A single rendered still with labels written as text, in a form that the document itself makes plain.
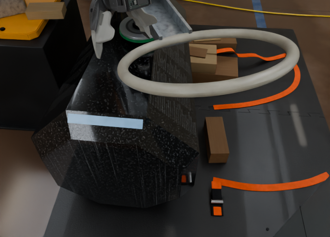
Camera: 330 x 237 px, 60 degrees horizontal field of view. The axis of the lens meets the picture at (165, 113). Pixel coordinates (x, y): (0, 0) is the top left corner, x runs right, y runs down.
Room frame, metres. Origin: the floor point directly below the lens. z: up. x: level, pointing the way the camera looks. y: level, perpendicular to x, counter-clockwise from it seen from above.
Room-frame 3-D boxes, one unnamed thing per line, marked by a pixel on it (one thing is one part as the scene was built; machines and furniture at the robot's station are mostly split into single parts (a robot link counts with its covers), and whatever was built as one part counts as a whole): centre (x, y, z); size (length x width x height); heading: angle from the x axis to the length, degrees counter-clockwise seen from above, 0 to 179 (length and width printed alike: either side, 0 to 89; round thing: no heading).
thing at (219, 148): (1.11, -0.34, 0.07); 0.30 x 0.12 x 0.12; 2
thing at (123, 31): (1.26, 0.12, 0.86); 0.21 x 0.21 x 0.01
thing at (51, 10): (1.49, 0.67, 0.81); 0.20 x 0.10 x 0.05; 93
